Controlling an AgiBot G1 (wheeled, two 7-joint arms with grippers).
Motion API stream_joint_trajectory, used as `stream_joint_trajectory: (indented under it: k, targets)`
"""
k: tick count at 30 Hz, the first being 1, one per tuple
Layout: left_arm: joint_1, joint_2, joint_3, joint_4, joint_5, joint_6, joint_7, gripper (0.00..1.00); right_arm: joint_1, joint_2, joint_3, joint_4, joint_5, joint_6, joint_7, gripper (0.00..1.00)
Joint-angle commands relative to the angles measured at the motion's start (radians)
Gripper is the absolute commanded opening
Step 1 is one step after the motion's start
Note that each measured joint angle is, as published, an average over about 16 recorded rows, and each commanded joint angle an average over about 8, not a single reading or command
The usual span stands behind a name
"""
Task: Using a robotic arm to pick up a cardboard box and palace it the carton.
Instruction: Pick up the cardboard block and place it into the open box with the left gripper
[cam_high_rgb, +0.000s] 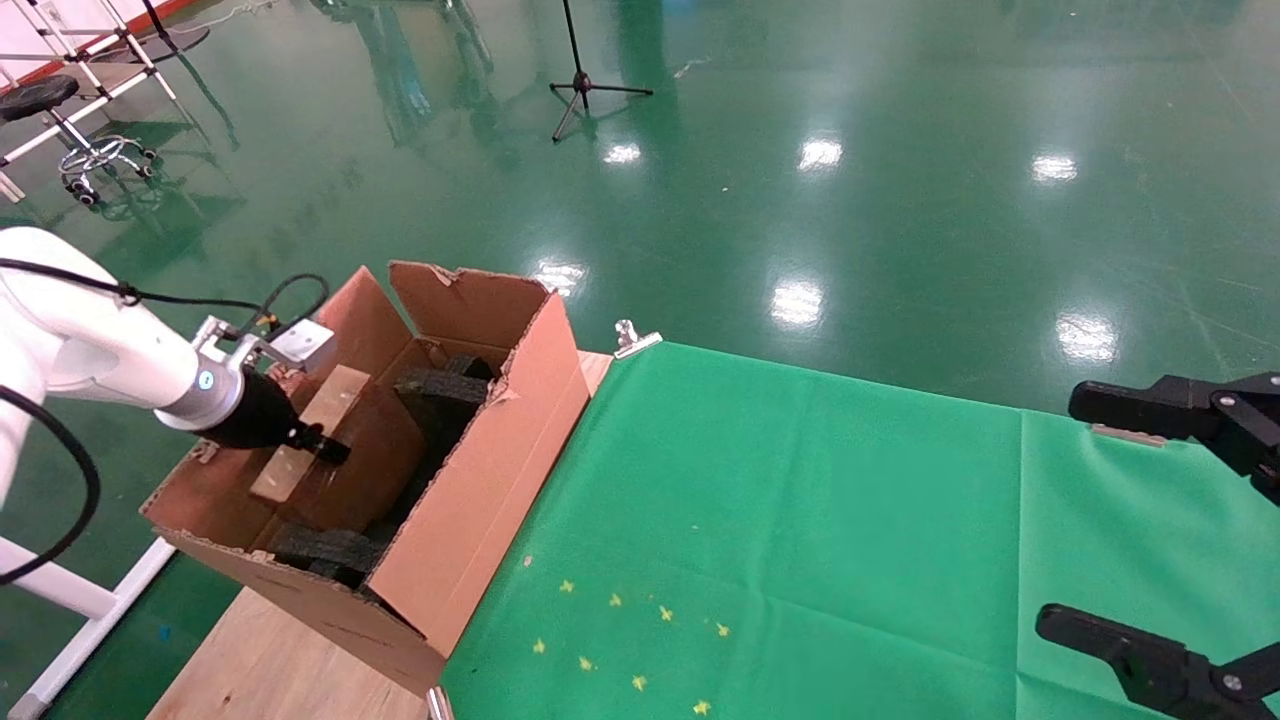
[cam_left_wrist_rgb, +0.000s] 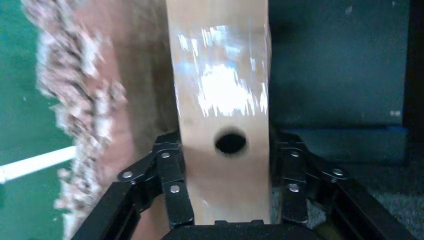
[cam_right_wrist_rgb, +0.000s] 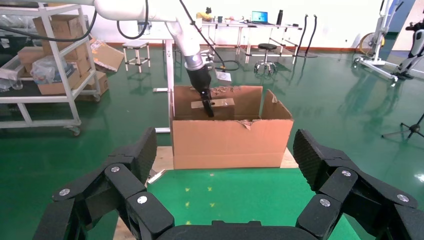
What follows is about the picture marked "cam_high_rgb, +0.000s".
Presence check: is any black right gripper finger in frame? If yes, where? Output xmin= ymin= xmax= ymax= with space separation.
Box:
xmin=1068 ymin=372 xmax=1280 ymax=507
xmin=1035 ymin=603 xmax=1280 ymax=720

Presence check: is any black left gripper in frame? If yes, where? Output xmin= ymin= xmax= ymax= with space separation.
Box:
xmin=205 ymin=370 xmax=352 ymax=465

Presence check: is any small brown cardboard box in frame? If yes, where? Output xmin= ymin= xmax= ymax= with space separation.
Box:
xmin=249 ymin=364 xmax=430 ymax=532

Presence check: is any large open cardboard carton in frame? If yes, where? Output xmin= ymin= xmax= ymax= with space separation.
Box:
xmin=142 ymin=260 xmax=592 ymax=697

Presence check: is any low black foam insert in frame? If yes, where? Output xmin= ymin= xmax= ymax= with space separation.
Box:
xmin=269 ymin=521 xmax=388 ymax=590

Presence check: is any large black foam insert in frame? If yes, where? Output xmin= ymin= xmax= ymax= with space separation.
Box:
xmin=368 ymin=366 xmax=494 ymax=541

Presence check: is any green table cloth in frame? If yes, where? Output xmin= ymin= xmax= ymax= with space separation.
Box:
xmin=440 ymin=342 xmax=1280 ymax=720

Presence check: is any black tripod stand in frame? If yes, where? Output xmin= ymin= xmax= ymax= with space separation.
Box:
xmin=550 ymin=0 xmax=656 ymax=142

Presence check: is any black round stool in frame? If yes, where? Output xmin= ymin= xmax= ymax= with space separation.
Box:
xmin=0 ymin=74 xmax=162 ymax=209

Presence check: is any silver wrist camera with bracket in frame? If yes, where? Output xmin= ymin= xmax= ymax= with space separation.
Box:
xmin=195 ymin=317 xmax=339 ymax=377

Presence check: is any thick black cable loop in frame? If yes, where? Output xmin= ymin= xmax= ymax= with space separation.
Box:
xmin=0 ymin=385 xmax=102 ymax=587

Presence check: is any white tube rack frame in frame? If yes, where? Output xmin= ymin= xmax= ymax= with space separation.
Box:
xmin=0 ymin=0 xmax=183 ymax=201

